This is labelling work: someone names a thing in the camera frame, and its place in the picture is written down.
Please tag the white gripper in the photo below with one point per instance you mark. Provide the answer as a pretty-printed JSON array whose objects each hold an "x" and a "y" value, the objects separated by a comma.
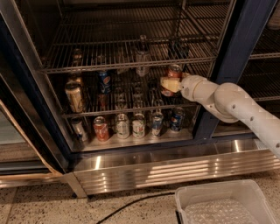
[{"x": 189, "y": 86}]

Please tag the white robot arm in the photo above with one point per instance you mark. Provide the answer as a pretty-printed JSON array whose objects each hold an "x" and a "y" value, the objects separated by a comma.
[{"x": 230, "y": 103}]

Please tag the blue pepsi can bottom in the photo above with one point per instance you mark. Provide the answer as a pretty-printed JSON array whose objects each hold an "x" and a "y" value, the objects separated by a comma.
[{"x": 177, "y": 118}]

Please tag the blue silver can bottom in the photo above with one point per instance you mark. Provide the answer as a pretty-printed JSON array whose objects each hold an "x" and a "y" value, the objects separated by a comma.
[{"x": 157, "y": 123}]

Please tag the white green can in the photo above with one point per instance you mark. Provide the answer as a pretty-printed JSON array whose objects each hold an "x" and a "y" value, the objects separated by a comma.
[
  {"x": 122, "y": 126},
  {"x": 138, "y": 126}
]

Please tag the blue pepsi can middle shelf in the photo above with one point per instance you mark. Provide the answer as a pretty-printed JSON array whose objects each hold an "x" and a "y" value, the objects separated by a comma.
[{"x": 104, "y": 82}]

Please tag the white green can bottom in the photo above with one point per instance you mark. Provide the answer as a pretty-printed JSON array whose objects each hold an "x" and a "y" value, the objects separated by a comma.
[{"x": 122, "y": 126}]

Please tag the red coke can bottom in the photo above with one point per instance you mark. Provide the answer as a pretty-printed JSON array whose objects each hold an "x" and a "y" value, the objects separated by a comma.
[{"x": 101, "y": 128}]

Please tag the stainless steel fridge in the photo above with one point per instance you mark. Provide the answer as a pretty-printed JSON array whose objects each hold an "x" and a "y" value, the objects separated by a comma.
[{"x": 39, "y": 145}]

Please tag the gold can middle shelf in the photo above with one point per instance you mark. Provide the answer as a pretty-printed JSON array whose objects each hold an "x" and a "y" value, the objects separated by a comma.
[{"x": 75, "y": 97}]

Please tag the brown can behind gold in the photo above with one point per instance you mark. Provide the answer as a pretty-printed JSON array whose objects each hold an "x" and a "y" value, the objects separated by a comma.
[{"x": 76, "y": 77}]

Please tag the silver can bottom left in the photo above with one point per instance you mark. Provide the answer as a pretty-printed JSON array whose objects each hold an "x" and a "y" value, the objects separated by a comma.
[{"x": 79, "y": 130}]

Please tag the clear glass bottle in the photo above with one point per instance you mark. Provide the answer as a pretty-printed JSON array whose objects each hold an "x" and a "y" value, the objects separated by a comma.
[{"x": 142, "y": 55}]

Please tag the clear plastic bin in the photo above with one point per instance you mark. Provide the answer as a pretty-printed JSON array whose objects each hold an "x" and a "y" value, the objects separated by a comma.
[{"x": 227, "y": 202}]

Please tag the middle wire shelf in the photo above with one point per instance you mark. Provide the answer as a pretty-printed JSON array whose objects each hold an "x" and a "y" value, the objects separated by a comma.
[{"x": 129, "y": 92}]

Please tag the right fridge wire shelf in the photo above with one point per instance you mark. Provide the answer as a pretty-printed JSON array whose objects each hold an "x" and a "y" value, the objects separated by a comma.
[{"x": 261, "y": 76}]

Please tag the upper wire shelf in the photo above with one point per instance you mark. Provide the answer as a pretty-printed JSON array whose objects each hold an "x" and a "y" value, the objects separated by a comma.
[{"x": 106, "y": 36}]

